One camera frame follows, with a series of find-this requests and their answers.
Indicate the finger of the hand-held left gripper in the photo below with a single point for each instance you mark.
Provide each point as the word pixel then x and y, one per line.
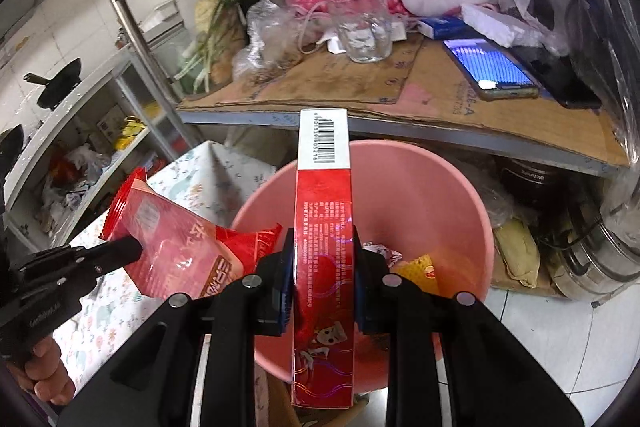
pixel 117 252

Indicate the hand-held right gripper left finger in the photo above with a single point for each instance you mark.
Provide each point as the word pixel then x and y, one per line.
pixel 286 279

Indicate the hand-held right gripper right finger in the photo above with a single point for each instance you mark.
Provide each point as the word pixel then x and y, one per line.
pixel 358 287

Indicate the red snack packet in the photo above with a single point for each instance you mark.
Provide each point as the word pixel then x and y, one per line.
pixel 165 227

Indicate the red box with white end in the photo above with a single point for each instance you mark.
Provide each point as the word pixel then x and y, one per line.
pixel 322 217

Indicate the pink plastic bucket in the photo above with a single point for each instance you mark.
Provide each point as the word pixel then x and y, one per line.
pixel 425 187

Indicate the person's left hand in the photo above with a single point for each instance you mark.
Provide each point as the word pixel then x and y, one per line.
pixel 47 372

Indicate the crumpled shiny wrapper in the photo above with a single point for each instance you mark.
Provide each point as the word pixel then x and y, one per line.
pixel 382 253

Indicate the yellow packet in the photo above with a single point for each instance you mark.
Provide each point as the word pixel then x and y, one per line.
pixel 417 272

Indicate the heap of plastic bags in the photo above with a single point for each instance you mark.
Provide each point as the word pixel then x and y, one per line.
pixel 82 162

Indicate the floral tablecloth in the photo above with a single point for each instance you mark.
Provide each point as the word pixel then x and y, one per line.
pixel 210 177

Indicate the yellow packets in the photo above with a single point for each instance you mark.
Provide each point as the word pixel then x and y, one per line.
pixel 129 133

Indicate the small cardboard box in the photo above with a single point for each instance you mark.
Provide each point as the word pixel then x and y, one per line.
pixel 110 119

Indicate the black wok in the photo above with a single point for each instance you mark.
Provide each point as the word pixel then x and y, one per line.
pixel 11 152
pixel 62 82

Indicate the white kitchen cabinet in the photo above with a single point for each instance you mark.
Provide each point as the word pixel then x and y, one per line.
pixel 90 92

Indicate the steel shelf rack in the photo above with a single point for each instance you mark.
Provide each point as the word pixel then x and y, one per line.
pixel 400 129

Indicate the yellow cloth bag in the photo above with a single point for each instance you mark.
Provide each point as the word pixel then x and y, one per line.
pixel 517 252

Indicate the black pot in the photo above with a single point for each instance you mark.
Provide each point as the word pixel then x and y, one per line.
pixel 537 179

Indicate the brown cardboard sheet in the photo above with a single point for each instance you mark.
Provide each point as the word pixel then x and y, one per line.
pixel 350 77

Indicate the green onions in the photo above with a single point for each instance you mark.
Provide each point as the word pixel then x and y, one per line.
pixel 212 37

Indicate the clear plastic bag with food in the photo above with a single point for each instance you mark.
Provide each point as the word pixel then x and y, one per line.
pixel 267 37

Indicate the steel steamer pot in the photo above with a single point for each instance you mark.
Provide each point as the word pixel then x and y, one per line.
pixel 600 262

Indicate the clear glass mug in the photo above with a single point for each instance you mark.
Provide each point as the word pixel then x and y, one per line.
pixel 362 32

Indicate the lit smartphone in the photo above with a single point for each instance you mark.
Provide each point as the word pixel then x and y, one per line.
pixel 490 67

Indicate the white power adapter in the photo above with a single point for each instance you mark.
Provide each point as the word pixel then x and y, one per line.
pixel 399 32

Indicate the blue box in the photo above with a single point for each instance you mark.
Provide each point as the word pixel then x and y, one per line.
pixel 445 27

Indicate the black smartphone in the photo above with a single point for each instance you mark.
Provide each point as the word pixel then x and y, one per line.
pixel 560 77

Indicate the white tissue packet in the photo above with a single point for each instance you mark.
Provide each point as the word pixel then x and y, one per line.
pixel 500 22

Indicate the large clear plastic bag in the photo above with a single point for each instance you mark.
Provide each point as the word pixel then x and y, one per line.
pixel 600 32

